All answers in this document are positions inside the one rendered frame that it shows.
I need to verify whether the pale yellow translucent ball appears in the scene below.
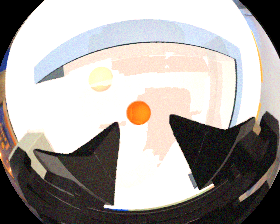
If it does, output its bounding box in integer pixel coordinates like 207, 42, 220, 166
88, 67, 113, 92

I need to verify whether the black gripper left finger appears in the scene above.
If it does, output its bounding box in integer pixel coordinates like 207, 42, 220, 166
32, 121, 120, 206

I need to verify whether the orange ball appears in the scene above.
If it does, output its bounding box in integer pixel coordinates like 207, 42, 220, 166
127, 100, 152, 125

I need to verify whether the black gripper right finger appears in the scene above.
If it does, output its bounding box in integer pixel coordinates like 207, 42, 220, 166
169, 113, 256, 190

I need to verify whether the clear l-shaped low wall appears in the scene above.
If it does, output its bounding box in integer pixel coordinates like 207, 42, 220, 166
40, 43, 236, 129

